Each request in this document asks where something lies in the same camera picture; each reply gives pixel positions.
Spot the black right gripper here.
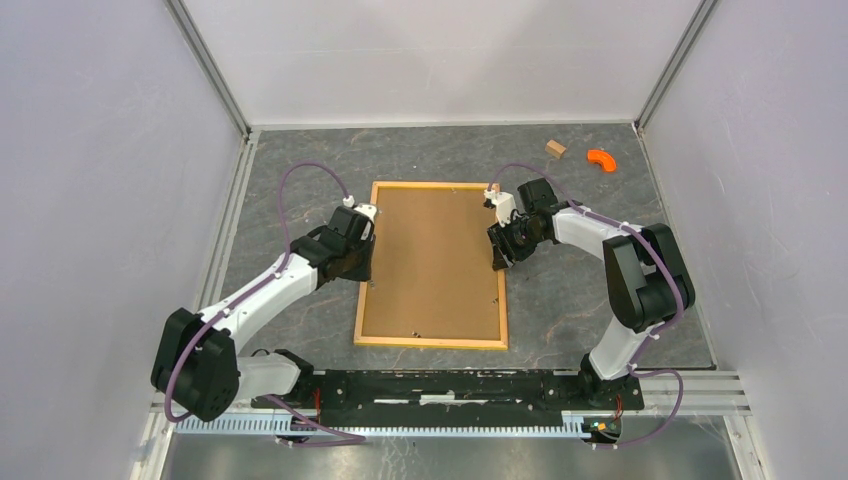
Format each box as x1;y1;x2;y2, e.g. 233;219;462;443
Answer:
486;214;545;271

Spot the yellow picture frame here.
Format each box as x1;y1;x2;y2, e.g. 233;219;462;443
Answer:
353;181;509;351

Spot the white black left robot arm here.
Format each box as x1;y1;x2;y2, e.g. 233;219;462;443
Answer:
151;203;378;421

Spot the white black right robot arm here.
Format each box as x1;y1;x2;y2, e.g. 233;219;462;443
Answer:
483;178;695;408

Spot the small wooden block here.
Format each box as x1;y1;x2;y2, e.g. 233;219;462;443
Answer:
545;140;567;159

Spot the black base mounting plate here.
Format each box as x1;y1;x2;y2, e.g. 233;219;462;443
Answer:
282;369;645;428

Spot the orange curved plastic piece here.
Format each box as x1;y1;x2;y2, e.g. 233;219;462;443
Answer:
586;149;618;173

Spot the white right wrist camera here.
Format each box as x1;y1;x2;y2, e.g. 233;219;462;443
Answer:
483;189;517;227

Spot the blue slotted cable duct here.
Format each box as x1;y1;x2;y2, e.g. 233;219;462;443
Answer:
175;411;591;440

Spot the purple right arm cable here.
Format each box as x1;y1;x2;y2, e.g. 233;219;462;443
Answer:
486;162;687;452

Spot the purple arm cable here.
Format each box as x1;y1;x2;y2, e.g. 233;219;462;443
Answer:
486;162;687;452
163;162;367;449

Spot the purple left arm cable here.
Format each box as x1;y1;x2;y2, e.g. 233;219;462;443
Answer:
163;162;367;449

